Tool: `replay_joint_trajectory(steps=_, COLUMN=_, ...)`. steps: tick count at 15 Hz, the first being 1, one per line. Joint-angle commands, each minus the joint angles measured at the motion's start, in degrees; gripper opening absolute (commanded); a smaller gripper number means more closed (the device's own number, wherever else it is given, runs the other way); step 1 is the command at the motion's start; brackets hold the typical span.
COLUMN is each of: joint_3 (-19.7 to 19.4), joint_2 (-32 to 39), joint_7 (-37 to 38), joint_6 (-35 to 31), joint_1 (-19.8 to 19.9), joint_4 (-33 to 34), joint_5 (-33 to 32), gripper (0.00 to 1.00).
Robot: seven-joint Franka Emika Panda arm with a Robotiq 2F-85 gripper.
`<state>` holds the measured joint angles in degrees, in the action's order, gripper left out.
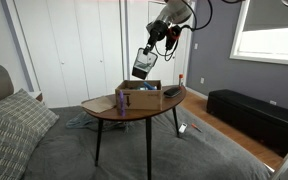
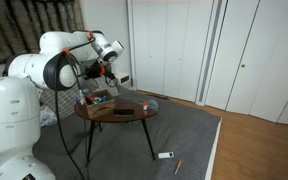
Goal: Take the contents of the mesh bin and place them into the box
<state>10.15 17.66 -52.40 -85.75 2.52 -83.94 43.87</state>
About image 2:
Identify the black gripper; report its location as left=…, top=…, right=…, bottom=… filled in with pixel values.
left=85, top=63, right=108, bottom=86

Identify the brown cardboard box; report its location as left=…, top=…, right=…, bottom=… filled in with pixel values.
left=84, top=89, right=117, bottom=118

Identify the white marker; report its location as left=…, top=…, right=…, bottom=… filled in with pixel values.
left=78, top=89, right=85, bottom=106

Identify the blue marker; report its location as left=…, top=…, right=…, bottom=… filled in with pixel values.
left=95, top=95, right=110, bottom=103

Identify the grey patterned pillow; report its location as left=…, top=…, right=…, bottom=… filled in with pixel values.
left=38, top=75, right=122, bottom=121

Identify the black oblong case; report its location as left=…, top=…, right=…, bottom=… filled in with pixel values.
left=112, top=108, right=136, bottom=118

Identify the white floral cloth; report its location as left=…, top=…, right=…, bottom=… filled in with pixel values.
left=38, top=104, right=58, bottom=128

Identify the round wooden table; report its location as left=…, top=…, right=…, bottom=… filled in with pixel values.
left=73, top=96, right=159, bottom=164

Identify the white closet door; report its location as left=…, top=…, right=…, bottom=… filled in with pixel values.
left=131, top=0, right=168, bottom=96
left=248, top=0, right=288, bottom=128
left=204, top=0, right=262, bottom=115
left=163, top=0, right=216, bottom=103

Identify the small white remote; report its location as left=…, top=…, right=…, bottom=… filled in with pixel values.
left=157, top=151, right=175, bottom=160

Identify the orange tipped pen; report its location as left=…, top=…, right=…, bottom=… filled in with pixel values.
left=173, top=160, right=183, bottom=176

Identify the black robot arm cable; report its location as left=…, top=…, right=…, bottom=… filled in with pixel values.
left=53, top=31, right=119, bottom=180

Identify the shaggy striped wall hanging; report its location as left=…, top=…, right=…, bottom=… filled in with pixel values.
left=0, top=0, right=85, bottom=65

